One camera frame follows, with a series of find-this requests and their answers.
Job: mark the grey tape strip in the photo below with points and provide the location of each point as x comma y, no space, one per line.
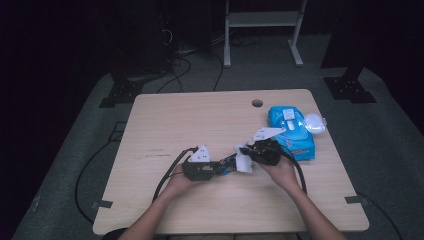
356,199
101,204

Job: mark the person's right hand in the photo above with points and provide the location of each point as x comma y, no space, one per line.
283,173

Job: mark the white metal stand frame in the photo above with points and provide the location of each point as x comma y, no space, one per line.
263,19

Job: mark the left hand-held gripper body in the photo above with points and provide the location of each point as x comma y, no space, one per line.
198,171

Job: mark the blue wet wipe pack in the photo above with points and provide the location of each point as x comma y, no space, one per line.
296,140

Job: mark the person's left hand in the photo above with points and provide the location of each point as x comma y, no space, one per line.
180,185

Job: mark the black stand base plate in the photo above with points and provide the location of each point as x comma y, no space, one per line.
348,88
121,93

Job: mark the white wet wipe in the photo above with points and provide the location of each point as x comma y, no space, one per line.
244,163

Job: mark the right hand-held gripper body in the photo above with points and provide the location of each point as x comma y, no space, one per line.
268,155

